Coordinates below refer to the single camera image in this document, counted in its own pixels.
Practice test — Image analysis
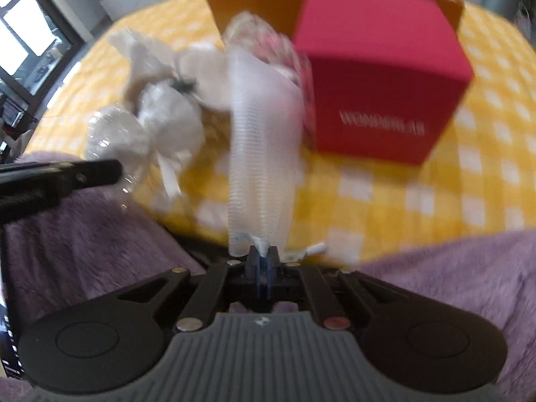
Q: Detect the red box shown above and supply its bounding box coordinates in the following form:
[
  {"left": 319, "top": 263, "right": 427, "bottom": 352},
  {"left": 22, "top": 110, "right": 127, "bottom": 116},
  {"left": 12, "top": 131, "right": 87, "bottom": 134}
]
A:
[{"left": 291, "top": 0, "right": 476, "bottom": 166}]

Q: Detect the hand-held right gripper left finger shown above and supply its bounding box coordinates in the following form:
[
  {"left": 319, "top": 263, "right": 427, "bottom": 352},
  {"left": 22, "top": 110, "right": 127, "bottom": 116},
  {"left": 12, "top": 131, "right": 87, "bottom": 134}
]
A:
[{"left": 118, "top": 246, "right": 264, "bottom": 332}]

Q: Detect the purple fuzzy blanket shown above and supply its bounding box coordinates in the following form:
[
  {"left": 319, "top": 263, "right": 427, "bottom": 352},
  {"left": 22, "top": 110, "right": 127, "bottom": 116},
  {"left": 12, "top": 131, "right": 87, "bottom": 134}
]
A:
[{"left": 0, "top": 151, "right": 536, "bottom": 402}]

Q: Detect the pink white knitted pouch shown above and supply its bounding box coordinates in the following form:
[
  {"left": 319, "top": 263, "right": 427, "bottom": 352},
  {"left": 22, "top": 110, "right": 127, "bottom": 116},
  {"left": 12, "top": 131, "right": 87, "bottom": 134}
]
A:
[{"left": 222, "top": 12, "right": 314, "bottom": 93}]

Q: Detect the white plush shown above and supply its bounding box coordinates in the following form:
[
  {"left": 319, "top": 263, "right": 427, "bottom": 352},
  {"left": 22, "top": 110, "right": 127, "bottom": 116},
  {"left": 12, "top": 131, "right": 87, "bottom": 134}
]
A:
[{"left": 86, "top": 28, "right": 207, "bottom": 214}]

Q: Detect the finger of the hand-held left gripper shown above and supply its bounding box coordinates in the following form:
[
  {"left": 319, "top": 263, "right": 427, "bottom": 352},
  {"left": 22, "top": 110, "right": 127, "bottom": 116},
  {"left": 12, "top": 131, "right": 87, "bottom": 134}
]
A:
[{"left": 0, "top": 159, "right": 125, "bottom": 224}]

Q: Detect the orange cardboard box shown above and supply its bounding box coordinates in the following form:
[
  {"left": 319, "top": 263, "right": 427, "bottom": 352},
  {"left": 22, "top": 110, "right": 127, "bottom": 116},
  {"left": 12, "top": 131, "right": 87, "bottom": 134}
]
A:
[{"left": 203, "top": 0, "right": 465, "bottom": 45}]

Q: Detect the window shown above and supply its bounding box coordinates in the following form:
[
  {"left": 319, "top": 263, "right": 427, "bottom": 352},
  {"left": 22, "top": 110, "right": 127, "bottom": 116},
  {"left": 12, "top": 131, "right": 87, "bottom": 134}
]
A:
[{"left": 0, "top": 0, "right": 86, "bottom": 97}]

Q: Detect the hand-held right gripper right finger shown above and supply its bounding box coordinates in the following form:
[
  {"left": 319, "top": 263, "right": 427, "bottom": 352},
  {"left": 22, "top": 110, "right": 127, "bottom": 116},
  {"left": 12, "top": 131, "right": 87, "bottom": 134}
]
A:
[{"left": 263, "top": 246, "right": 415, "bottom": 331}]

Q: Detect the yellow checked tablecloth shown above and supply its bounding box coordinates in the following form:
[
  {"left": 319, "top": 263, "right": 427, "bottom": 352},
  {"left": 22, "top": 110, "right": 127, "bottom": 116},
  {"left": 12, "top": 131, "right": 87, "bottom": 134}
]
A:
[{"left": 23, "top": 0, "right": 536, "bottom": 269}]

